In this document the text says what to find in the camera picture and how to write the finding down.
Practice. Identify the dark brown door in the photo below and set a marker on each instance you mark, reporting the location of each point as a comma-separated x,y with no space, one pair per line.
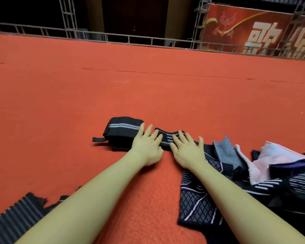
134,17

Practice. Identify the pile of black striped bands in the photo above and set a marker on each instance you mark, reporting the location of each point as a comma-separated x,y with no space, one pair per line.
15,221

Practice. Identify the person's right hand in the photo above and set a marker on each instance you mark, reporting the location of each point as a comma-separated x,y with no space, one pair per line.
189,152

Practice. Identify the grey metal truss tower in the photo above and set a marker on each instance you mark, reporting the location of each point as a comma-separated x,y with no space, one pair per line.
68,17
295,28
201,22

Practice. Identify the person's left forearm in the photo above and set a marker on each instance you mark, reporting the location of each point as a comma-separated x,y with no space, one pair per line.
81,205

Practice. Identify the heap of dark patterned socks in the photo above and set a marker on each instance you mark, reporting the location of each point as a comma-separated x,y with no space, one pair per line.
203,200

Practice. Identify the person's left hand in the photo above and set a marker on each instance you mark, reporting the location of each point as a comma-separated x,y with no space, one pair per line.
147,147

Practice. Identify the red banner with white print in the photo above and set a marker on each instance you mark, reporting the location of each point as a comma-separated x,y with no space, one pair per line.
218,33

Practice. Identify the person's right forearm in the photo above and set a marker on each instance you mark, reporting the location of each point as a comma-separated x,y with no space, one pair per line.
249,208

